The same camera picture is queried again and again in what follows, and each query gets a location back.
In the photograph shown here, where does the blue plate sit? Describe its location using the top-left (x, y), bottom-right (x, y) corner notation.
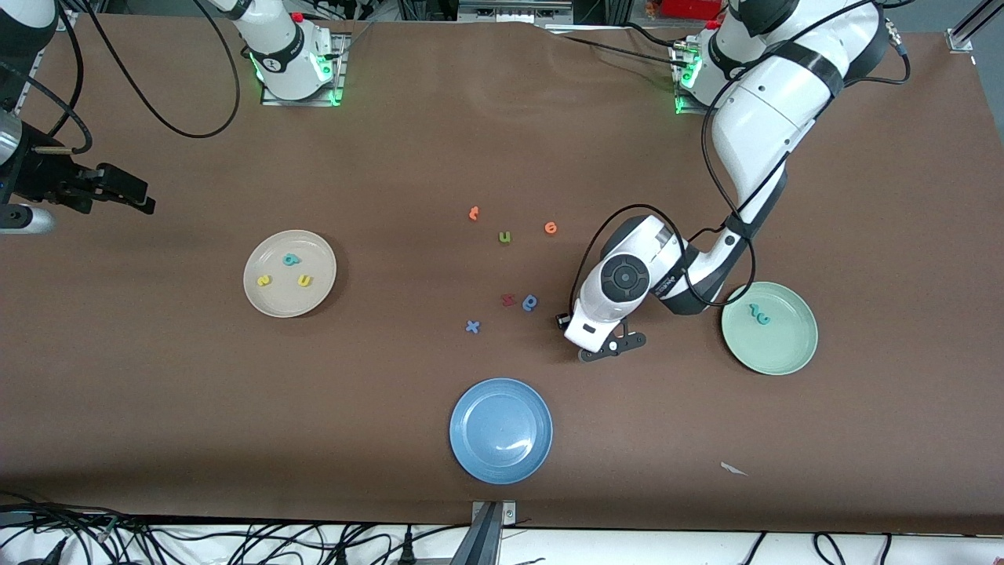
top-left (449, 377), bottom-right (554, 485)

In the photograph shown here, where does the beige brown plate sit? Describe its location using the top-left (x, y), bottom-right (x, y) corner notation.
top-left (242, 229), bottom-right (338, 319)

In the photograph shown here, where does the brown table cover sheet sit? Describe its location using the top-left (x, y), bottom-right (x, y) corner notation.
top-left (0, 12), bottom-right (1004, 534)

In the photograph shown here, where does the light green plate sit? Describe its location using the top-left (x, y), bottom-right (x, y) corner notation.
top-left (721, 281), bottom-right (819, 377)

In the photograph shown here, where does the grey aluminium beam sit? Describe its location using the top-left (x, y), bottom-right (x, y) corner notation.
top-left (449, 502), bottom-right (504, 565)

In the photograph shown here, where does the grey power strip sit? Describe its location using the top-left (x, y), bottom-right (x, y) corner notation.
top-left (459, 0), bottom-right (573, 23)

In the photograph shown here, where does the red box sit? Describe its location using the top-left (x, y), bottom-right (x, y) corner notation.
top-left (659, 0), bottom-right (724, 20)

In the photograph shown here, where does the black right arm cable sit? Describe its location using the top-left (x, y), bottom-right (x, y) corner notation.
top-left (0, 0), bottom-right (241, 155)

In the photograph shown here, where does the aluminium frame profile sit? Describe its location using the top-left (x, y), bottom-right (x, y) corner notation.
top-left (20, 9), bottom-right (79, 107)
top-left (945, 0), bottom-right (1004, 54)

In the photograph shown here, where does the metal table edge bracket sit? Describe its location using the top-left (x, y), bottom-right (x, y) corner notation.
top-left (471, 500), bottom-right (518, 528)

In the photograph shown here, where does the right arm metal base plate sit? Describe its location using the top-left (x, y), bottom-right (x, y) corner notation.
top-left (260, 33), bottom-right (347, 108)

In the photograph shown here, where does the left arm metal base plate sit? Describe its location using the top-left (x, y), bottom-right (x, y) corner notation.
top-left (673, 43), bottom-right (715, 118)

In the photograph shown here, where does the long black base cable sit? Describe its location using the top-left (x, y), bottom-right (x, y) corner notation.
top-left (549, 31), bottom-right (685, 70)

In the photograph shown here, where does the short black base cable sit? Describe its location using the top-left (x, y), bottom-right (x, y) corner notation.
top-left (624, 22), bottom-right (685, 46)

